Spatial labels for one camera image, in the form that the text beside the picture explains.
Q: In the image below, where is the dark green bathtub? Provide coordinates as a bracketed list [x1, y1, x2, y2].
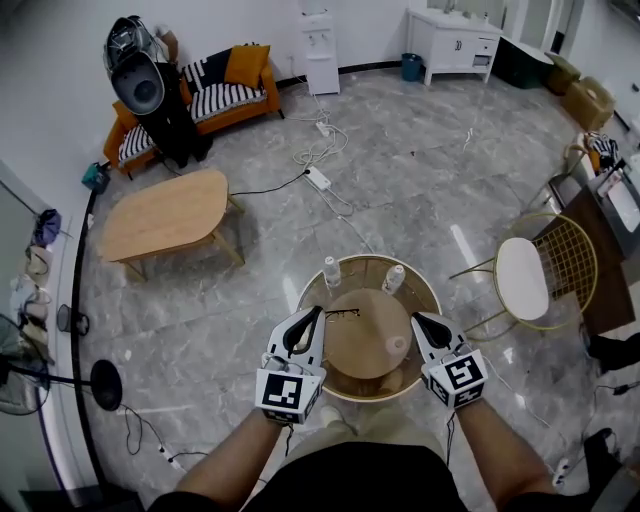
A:
[492, 35, 554, 91]

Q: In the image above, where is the orange throw pillow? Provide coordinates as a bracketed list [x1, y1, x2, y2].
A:
[223, 43, 271, 89]

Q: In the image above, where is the clear plastic water bottle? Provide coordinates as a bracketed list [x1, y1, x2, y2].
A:
[322, 255, 343, 289]
[381, 264, 406, 295]

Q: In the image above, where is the black power cable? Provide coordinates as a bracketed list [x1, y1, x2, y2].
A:
[229, 169, 311, 197]

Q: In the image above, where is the purple bag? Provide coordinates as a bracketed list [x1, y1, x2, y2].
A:
[35, 208, 63, 246]

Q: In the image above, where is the person's black shirt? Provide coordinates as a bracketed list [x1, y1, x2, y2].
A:
[147, 442, 569, 512]

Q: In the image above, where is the gold wire chair white seat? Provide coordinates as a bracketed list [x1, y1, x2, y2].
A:
[448, 212, 599, 341]

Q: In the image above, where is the person's left forearm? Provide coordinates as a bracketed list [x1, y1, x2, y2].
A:
[175, 407, 286, 501]

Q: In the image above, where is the striped bag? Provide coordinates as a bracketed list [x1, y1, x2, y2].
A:
[585, 131, 621, 171]

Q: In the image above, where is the black standing fan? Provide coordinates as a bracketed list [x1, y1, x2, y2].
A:
[0, 312, 124, 416]

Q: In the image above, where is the white vanity cabinet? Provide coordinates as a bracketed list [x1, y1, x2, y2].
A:
[405, 0, 504, 87]

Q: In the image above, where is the large cardboard box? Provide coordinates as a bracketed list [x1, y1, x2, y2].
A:
[564, 75, 616, 132]

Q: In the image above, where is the coiled white cable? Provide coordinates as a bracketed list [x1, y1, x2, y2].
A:
[292, 92, 350, 169]

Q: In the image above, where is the round glass side table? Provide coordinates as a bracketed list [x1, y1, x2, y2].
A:
[297, 253, 444, 404]

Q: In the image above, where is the white water dispenser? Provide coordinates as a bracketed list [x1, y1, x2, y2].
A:
[298, 0, 341, 97]

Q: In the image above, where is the dark wooden washstand with sink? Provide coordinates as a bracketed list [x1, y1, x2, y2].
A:
[532, 169, 640, 337]

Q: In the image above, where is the oval wooden low table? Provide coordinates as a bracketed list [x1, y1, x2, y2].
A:
[98, 168, 246, 282]

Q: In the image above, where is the small round wooden ball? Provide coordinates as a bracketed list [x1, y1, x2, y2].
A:
[383, 332, 414, 360]

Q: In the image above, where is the beige tote bag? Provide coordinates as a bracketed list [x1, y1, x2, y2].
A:
[24, 244, 54, 286]

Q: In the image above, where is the teal storage box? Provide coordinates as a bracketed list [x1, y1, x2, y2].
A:
[81, 162, 111, 192]

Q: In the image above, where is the curved back metal chair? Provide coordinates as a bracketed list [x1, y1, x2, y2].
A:
[524, 142, 601, 211]

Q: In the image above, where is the black mesh waste basket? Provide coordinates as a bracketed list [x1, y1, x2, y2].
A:
[56, 303, 90, 335]

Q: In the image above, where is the orange sofa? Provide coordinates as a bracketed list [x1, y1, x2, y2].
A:
[103, 43, 286, 180]

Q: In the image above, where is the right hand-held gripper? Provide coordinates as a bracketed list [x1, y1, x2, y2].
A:
[409, 313, 489, 410]

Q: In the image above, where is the person's right forearm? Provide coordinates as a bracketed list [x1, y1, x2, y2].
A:
[454, 399, 556, 496]

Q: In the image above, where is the striped seat cushion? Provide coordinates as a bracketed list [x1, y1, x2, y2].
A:
[118, 82, 266, 161]

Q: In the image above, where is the large white power strip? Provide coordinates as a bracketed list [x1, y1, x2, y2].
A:
[303, 167, 333, 191]

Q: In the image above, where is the small cardboard box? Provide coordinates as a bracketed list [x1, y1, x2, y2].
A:
[544, 51, 582, 96]

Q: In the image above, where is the teal waste bin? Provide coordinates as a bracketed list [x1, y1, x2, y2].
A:
[401, 52, 424, 84]

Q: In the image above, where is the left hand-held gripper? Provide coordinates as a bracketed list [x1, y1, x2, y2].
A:
[254, 305, 327, 426]

